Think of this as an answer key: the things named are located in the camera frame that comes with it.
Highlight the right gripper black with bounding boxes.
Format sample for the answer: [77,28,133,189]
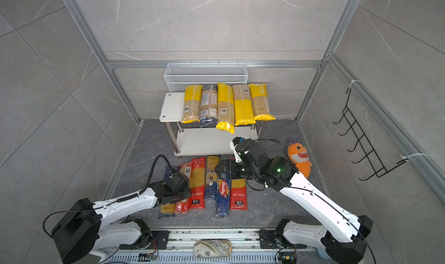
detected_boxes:
[214,158,260,179]

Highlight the half yellow spaghetti bag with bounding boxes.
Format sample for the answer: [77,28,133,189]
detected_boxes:
[233,84,256,126]

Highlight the clear blue-end spaghetti bag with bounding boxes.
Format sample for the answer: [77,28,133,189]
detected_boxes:
[199,84,218,127]

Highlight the yellow-top spaghetti bag barcode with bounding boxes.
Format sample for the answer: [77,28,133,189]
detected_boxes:
[216,83,235,134]

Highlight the yellow-end spaghetti bag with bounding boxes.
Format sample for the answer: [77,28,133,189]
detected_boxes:
[249,84,275,121]

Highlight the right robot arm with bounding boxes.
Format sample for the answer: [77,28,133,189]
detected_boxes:
[216,137,373,264]

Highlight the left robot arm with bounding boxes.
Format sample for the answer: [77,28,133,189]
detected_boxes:
[46,165,191,264]

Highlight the white two-tier shelf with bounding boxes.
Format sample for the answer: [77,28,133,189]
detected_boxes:
[159,92,264,157]

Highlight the blue Barilla spaghetti bag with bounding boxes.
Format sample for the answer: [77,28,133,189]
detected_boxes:
[216,176,231,218]

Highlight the red spaghetti bag left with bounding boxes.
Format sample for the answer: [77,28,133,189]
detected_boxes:
[176,161,192,214]

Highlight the dark blue spaghetti bag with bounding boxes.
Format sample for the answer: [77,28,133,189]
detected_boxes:
[205,156,220,200]

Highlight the blue tan spaghetti bag leftmost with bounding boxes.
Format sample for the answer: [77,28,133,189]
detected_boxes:
[159,166,176,219]

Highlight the red yellow spaghetti bag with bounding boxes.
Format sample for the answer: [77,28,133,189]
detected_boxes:
[190,157,206,209]

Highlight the patterned cloth pouch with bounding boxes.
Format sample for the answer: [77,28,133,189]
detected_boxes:
[193,239,232,258]

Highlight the orange shark plush toy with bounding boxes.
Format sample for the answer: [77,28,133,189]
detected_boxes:
[287,142,312,179]

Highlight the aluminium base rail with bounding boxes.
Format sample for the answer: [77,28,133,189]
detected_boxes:
[100,228,362,264]

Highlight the white wire mesh basket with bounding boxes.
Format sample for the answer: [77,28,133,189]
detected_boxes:
[164,63,248,92]

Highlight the black wire hook rack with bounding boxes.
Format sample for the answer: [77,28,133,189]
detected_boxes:
[333,88,408,182]

